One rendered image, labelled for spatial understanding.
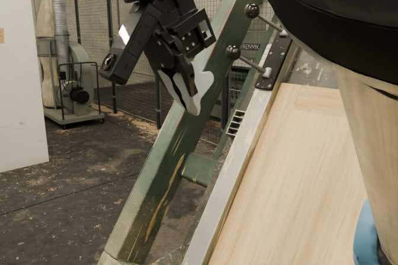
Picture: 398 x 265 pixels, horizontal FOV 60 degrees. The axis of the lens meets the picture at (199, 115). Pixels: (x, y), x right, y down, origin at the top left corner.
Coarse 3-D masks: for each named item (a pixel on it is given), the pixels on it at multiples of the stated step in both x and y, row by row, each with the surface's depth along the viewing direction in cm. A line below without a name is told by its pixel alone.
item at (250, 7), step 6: (246, 6) 84; (252, 6) 83; (246, 12) 84; (252, 12) 83; (258, 12) 84; (252, 18) 84; (264, 18) 85; (270, 24) 86; (282, 30) 87; (282, 36) 87
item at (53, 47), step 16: (48, 0) 557; (48, 16) 554; (48, 32) 556; (64, 32) 545; (48, 48) 555; (64, 48) 551; (80, 48) 562; (48, 64) 574; (64, 64) 501; (80, 64) 514; (96, 64) 532; (48, 80) 580; (64, 80) 508; (80, 80) 559; (48, 96) 582; (64, 96) 534; (80, 96) 524; (48, 112) 560; (64, 112) 556; (80, 112) 537; (96, 112) 560; (64, 128) 520
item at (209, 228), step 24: (288, 72) 87; (264, 96) 84; (264, 120) 83; (240, 144) 82; (240, 168) 79; (216, 192) 80; (216, 216) 77; (192, 240) 78; (216, 240) 77; (192, 264) 76
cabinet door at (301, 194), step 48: (288, 96) 82; (336, 96) 75; (288, 144) 77; (336, 144) 71; (240, 192) 79; (288, 192) 73; (336, 192) 67; (240, 240) 74; (288, 240) 68; (336, 240) 63
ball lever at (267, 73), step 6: (228, 48) 81; (234, 48) 80; (228, 54) 81; (234, 54) 80; (240, 54) 82; (234, 60) 82; (246, 60) 83; (252, 66) 84; (258, 66) 84; (264, 72) 84; (270, 72) 84
